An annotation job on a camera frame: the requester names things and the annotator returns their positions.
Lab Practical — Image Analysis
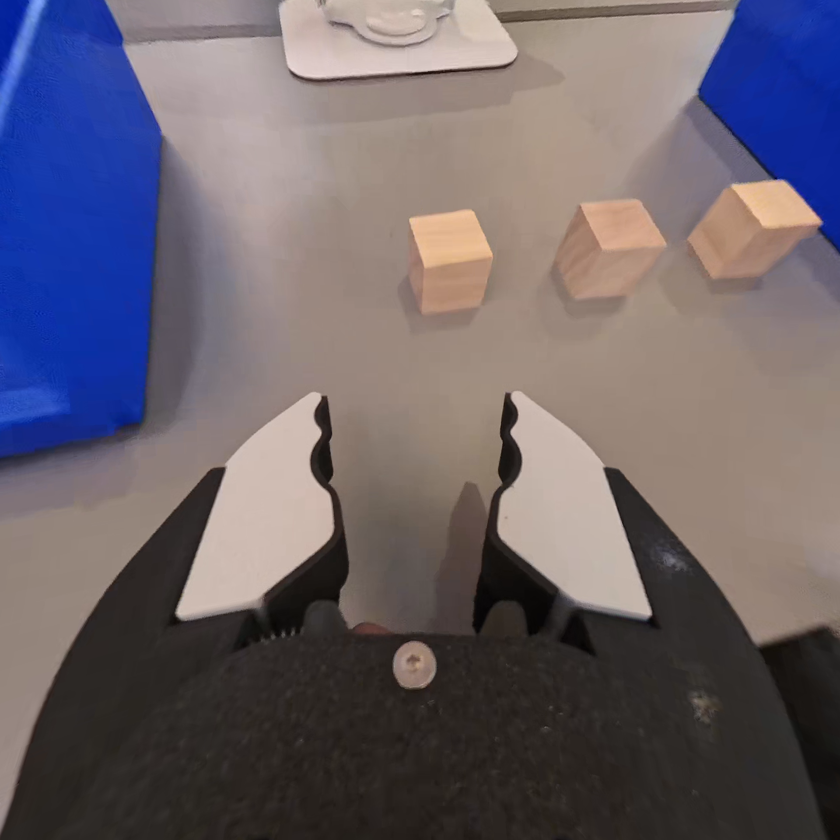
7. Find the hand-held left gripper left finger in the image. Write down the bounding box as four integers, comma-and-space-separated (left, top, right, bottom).
175, 392, 350, 623

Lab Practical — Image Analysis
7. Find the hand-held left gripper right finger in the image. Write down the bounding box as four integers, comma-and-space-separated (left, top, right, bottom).
472, 391, 654, 636

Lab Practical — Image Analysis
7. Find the wooden cube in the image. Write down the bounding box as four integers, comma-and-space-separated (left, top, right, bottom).
554, 199, 668, 301
687, 180, 823, 281
408, 210, 494, 315

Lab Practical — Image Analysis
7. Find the blue plastic bin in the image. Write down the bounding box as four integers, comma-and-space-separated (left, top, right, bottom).
697, 0, 840, 253
0, 0, 163, 458

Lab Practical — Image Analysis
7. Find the white document stand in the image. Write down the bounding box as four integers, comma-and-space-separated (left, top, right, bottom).
279, 0, 519, 81

